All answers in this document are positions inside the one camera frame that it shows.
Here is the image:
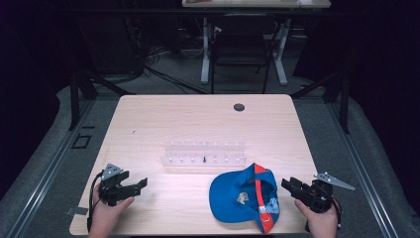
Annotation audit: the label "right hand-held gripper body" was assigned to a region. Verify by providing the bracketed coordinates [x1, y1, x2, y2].
[294, 171, 357, 214]

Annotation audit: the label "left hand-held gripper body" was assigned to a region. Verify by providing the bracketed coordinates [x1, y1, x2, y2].
[98, 163, 136, 207]

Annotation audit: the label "person's left hand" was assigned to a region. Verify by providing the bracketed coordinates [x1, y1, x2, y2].
[87, 181, 136, 238]

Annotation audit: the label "person's right hand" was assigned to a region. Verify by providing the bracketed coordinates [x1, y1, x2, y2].
[293, 198, 339, 238]

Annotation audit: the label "grey tape piece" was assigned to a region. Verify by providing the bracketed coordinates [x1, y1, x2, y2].
[64, 206, 89, 216]

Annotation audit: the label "blue baseball cap red stripe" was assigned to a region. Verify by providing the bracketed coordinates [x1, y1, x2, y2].
[208, 162, 281, 235]

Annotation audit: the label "clear acrylic peg rack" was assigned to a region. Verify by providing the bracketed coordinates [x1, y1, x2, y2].
[160, 140, 248, 168]

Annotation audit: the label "black metal stand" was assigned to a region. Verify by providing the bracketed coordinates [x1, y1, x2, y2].
[289, 69, 351, 135]
[67, 68, 137, 131]

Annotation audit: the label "black chair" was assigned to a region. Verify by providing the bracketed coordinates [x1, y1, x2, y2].
[209, 13, 279, 95]

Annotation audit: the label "white desk with metal legs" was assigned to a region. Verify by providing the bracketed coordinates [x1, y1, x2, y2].
[181, 0, 332, 87]

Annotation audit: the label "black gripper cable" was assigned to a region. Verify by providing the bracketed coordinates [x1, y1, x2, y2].
[85, 171, 104, 233]
[331, 195, 343, 230]

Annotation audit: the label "metal floor rail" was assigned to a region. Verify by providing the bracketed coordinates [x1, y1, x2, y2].
[5, 98, 97, 238]
[327, 101, 401, 238]

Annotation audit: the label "black floor cables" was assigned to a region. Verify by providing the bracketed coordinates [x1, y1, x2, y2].
[144, 45, 210, 95]

